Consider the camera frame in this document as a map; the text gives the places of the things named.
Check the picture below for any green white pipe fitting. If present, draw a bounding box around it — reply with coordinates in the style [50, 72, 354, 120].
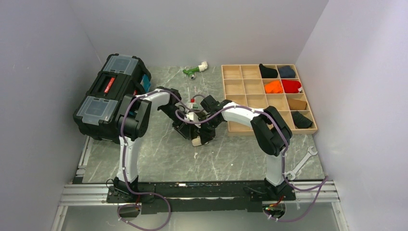
[182, 62, 208, 80]

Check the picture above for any wooden compartment tray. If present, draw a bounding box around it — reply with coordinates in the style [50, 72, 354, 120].
[221, 64, 318, 134]

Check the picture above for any black ribbed rolled cloth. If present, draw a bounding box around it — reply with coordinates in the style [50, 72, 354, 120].
[291, 111, 313, 129]

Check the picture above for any olive green underwear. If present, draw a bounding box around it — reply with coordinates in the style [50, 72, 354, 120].
[191, 136, 212, 147]

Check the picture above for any orange rolled cloth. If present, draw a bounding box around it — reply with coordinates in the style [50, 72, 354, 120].
[264, 80, 283, 94]

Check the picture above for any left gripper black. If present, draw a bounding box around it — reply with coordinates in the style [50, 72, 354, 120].
[159, 104, 191, 140]

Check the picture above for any black plastic toolbox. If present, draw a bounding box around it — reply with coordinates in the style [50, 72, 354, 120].
[73, 53, 152, 143]

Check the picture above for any aluminium frame rail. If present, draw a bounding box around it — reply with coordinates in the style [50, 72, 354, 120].
[52, 138, 348, 231]

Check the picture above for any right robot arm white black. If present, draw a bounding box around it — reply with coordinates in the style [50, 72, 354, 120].
[200, 95, 295, 201]

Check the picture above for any silver wrench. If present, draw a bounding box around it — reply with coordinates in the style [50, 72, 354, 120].
[284, 146, 318, 180]

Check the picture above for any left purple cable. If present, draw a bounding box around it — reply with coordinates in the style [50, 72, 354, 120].
[116, 89, 206, 231]

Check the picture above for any red rolled cloth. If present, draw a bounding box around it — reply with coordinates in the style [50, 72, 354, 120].
[281, 79, 303, 94]

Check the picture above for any navy rolled cloth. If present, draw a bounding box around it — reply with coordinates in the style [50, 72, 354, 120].
[278, 65, 296, 78]

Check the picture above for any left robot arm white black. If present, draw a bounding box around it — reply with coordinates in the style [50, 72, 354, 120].
[113, 87, 199, 202]

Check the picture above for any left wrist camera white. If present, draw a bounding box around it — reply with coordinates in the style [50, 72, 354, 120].
[185, 98, 200, 122]

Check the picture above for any brown rolled cloth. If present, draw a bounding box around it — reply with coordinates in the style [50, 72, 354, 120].
[287, 98, 307, 111]

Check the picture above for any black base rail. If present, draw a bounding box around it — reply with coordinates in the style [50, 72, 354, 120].
[106, 180, 296, 215]

